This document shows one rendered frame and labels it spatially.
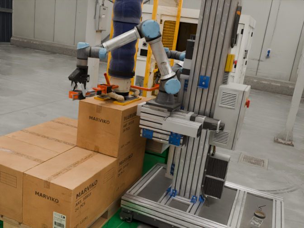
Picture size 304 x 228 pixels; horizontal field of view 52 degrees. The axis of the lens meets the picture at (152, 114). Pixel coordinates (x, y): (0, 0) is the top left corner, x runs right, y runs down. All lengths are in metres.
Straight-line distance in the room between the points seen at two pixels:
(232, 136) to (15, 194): 1.62
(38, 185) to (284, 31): 10.28
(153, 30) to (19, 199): 1.47
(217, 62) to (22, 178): 1.61
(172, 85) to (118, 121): 0.53
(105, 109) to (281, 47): 9.57
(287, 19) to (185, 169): 9.41
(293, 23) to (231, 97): 9.32
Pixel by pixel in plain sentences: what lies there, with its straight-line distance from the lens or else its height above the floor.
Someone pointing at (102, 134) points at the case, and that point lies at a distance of 2.53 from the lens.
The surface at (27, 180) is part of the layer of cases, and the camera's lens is 2.28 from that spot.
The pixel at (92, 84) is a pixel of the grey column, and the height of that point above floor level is 0.78.
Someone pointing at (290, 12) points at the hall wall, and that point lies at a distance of 11.60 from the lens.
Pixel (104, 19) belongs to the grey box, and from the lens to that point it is 4.10.
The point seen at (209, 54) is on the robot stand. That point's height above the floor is 1.45.
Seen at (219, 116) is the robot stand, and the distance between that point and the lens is 2.41.
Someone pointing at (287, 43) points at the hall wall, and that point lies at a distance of 11.55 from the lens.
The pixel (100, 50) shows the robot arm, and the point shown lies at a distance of 2.14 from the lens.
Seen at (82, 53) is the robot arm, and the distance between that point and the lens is 2.14.
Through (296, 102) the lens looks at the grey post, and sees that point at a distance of 5.64.
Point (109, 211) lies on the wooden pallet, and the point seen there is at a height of 0.09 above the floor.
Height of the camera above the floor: 1.57
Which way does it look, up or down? 15 degrees down
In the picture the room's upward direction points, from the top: 8 degrees clockwise
